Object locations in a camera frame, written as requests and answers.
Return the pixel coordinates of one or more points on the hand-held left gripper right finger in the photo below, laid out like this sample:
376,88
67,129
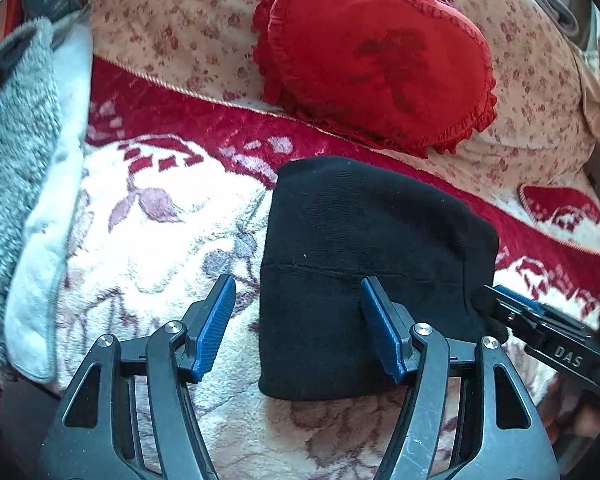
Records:
382,332

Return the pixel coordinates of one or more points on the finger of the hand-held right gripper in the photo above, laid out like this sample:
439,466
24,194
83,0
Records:
517,297

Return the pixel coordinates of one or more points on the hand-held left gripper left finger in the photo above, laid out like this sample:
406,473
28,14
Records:
212,332

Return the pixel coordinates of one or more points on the black knit pants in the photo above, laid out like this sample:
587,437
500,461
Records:
370,260

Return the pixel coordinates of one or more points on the person's right hand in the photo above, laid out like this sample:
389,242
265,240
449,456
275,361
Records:
587,417

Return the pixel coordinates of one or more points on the red and white floral blanket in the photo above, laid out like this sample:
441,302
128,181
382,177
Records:
155,240

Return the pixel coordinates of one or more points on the white cloth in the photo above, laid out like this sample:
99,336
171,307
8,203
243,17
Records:
50,240

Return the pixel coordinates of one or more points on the red heart-shaped frilled pillow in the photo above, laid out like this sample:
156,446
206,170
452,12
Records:
375,55

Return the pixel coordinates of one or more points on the grey folded cloth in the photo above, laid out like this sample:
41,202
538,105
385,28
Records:
560,12

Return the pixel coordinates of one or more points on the black cloth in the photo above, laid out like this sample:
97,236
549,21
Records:
0,67

